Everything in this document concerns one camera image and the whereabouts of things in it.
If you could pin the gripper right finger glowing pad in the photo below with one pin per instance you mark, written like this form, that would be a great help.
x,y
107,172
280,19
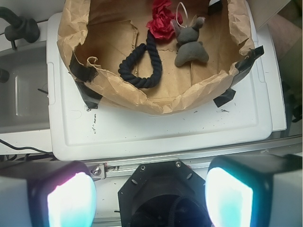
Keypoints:
x,y
262,190

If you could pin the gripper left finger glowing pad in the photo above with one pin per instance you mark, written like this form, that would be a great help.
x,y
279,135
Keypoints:
x,y
46,194

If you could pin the gray plush animal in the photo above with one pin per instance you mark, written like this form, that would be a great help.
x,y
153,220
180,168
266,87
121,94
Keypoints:
x,y
188,46

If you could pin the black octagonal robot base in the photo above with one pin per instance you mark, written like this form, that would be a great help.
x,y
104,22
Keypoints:
x,y
165,194

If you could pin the gray sink basin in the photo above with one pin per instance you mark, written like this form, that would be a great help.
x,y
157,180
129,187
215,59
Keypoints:
x,y
24,97

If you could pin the black faucet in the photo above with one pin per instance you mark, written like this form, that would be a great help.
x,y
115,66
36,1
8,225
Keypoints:
x,y
19,27

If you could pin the brown paper bin liner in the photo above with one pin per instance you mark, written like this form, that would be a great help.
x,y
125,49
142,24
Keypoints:
x,y
107,47

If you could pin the red crumpled paper flower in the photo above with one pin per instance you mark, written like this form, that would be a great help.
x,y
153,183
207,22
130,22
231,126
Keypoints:
x,y
160,26

